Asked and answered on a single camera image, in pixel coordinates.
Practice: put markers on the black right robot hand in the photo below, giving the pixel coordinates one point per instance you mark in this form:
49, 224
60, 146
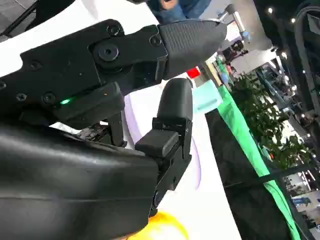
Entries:
62, 175

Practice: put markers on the lilac plate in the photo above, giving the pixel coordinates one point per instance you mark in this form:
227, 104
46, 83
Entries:
140, 110

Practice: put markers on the orange and white bread roll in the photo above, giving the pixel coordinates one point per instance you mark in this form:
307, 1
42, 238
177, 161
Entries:
170, 227

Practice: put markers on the pale green mug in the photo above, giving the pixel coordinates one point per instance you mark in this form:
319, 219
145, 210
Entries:
208, 96

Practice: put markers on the red box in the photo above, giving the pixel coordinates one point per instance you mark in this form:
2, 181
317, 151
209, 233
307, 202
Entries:
193, 73

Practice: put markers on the black cloth panel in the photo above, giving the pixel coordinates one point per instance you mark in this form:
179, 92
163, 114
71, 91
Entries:
237, 175

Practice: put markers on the green cloth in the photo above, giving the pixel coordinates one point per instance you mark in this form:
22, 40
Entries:
240, 125

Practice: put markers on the green leafy plant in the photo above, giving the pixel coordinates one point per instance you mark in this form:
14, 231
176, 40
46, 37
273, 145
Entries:
262, 112

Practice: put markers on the person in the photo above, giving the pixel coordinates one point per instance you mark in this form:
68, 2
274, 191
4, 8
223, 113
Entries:
190, 7

